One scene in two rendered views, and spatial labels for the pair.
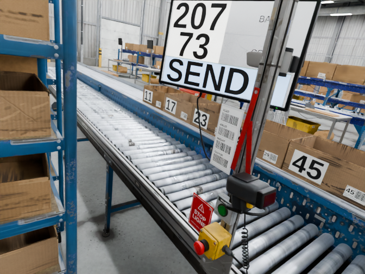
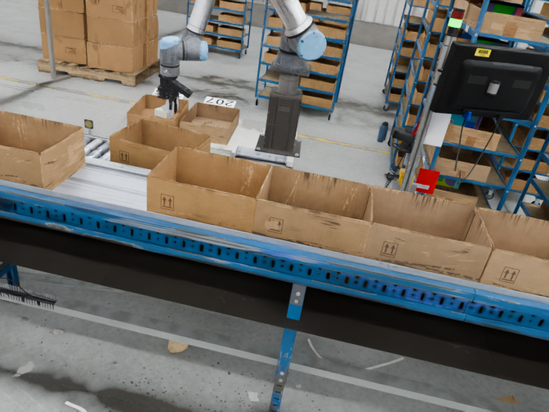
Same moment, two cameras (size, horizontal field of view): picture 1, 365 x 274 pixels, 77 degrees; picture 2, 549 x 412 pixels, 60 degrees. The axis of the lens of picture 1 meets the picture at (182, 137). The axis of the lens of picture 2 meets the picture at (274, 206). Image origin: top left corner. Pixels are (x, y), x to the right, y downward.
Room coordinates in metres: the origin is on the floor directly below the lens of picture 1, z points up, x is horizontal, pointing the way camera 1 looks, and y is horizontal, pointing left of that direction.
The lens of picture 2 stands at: (1.72, -2.18, 1.81)
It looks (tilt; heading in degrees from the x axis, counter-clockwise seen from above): 29 degrees down; 135
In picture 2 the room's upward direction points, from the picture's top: 9 degrees clockwise
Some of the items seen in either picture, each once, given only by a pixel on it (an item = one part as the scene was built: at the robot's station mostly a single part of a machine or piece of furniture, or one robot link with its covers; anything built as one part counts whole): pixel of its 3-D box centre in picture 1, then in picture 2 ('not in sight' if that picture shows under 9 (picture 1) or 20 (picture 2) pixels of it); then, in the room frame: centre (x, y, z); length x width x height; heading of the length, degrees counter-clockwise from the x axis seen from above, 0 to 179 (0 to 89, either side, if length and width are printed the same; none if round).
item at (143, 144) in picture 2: not in sight; (162, 151); (-0.19, -1.12, 0.83); 0.39 x 0.29 x 0.17; 33
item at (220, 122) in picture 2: not in sight; (211, 123); (-0.52, -0.61, 0.80); 0.38 x 0.28 x 0.10; 133
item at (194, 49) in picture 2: not in sight; (194, 50); (-0.23, -0.94, 1.31); 0.12 x 0.12 x 0.09; 67
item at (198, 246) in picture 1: (201, 246); not in sight; (0.55, -0.11, 0.84); 0.04 x 0.04 x 0.04; 39
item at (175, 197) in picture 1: (205, 188); not in sight; (1.07, -0.16, 0.72); 0.52 x 0.05 x 0.05; 129
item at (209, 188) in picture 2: not in sight; (212, 190); (0.44, -1.26, 0.96); 0.39 x 0.29 x 0.17; 39
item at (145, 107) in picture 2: not in sight; (159, 114); (-0.75, -0.83, 0.80); 0.38 x 0.28 x 0.10; 138
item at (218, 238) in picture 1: (220, 249); (398, 175); (0.54, -0.16, 0.84); 0.15 x 0.09 x 0.07; 39
